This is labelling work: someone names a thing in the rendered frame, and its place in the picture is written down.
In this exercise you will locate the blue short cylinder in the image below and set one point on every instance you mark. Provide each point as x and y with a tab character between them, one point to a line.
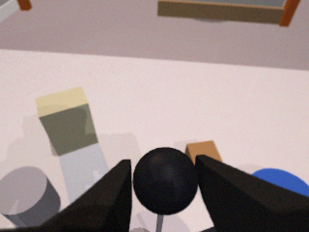
283	179

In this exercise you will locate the brown cube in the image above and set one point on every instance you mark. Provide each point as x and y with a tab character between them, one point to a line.
207	148

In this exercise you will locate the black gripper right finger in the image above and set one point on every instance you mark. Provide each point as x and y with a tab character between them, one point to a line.
240	202

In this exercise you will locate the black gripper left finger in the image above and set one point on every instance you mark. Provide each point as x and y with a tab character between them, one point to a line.
104	207

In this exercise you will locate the grey cylinder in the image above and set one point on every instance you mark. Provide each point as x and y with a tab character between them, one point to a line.
27	197

